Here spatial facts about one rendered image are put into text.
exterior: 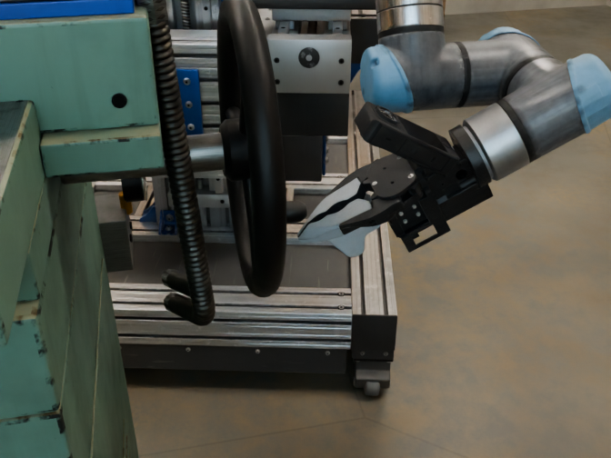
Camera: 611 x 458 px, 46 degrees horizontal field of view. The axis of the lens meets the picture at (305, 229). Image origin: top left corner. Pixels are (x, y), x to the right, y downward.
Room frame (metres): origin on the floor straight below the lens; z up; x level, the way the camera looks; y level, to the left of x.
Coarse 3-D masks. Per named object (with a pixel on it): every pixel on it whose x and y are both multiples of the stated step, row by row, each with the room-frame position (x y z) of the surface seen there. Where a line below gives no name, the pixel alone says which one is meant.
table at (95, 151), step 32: (0, 128) 0.48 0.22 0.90; (32, 128) 0.51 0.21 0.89; (128, 128) 0.55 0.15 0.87; (160, 128) 0.56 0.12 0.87; (0, 160) 0.43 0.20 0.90; (32, 160) 0.48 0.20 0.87; (64, 160) 0.52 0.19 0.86; (96, 160) 0.52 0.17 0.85; (128, 160) 0.53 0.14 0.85; (160, 160) 0.54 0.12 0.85; (0, 192) 0.38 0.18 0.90; (32, 192) 0.46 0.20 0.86; (0, 224) 0.36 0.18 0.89; (32, 224) 0.43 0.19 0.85; (0, 256) 0.34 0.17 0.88; (0, 288) 0.32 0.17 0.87; (0, 320) 0.31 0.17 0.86
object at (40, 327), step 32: (64, 192) 0.59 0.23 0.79; (64, 224) 0.56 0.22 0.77; (64, 256) 0.53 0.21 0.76; (64, 288) 0.50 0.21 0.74; (32, 320) 0.39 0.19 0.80; (64, 320) 0.47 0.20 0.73; (0, 352) 0.38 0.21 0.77; (32, 352) 0.39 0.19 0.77; (64, 352) 0.44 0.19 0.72; (0, 384) 0.38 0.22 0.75; (32, 384) 0.39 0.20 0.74; (0, 416) 0.38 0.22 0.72
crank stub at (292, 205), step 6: (288, 204) 0.69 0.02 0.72; (294, 204) 0.69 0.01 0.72; (300, 204) 0.69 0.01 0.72; (288, 210) 0.69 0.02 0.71; (294, 210) 0.69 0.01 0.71; (300, 210) 0.69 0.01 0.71; (288, 216) 0.69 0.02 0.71; (294, 216) 0.69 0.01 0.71; (300, 216) 0.69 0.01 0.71; (288, 222) 0.69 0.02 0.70; (294, 222) 0.69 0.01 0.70
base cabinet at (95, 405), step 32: (96, 224) 0.79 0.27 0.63; (96, 256) 0.74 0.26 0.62; (96, 288) 0.69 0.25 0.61; (96, 320) 0.64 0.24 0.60; (96, 352) 0.60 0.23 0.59; (64, 384) 0.42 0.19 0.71; (96, 384) 0.55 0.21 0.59; (32, 416) 0.39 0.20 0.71; (64, 416) 0.40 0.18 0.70; (96, 416) 0.51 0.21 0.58; (128, 416) 0.75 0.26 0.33; (0, 448) 0.38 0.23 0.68; (32, 448) 0.38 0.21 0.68; (64, 448) 0.39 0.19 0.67; (96, 448) 0.48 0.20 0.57; (128, 448) 0.69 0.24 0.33
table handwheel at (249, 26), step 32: (224, 0) 0.67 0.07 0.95; (224, 32) 0.71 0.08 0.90; (256, 32) 0.58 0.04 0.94; (224, 64) 0.74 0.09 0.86; (256, 64) 0.55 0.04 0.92; (224, 96) 0.76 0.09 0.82; (256, 96) 0.53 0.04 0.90; (224, 128) 0.63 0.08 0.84; (256, 128) 0.52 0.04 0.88; (192, 160) 0.61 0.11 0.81; (224, 160) 0.62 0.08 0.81; (256, 160) 0.51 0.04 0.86; (256, 192) 0.50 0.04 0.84; (256, 224) 0.50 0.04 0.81; (256, 256) 0.51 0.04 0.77; (256, 288) 0.53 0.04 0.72
